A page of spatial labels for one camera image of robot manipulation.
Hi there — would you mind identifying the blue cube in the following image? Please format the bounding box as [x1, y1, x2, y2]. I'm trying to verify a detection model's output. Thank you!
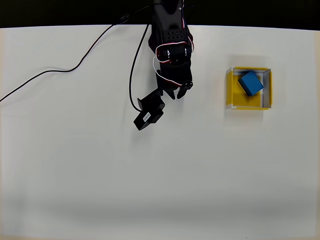
[237, 69, 265, 97]

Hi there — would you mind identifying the yellow box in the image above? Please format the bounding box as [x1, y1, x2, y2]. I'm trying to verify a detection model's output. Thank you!
[226, 66, 273, 111]

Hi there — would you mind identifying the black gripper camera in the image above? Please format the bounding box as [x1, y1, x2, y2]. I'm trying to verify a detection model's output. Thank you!
[133, 89, 167, 132]

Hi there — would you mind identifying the white red servo wire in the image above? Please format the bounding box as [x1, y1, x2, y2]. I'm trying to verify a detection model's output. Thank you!
[152, 14, 196, 88]

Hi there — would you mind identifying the black camera cable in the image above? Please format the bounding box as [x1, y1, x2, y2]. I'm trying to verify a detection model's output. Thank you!
[0, 3, 153, 112]

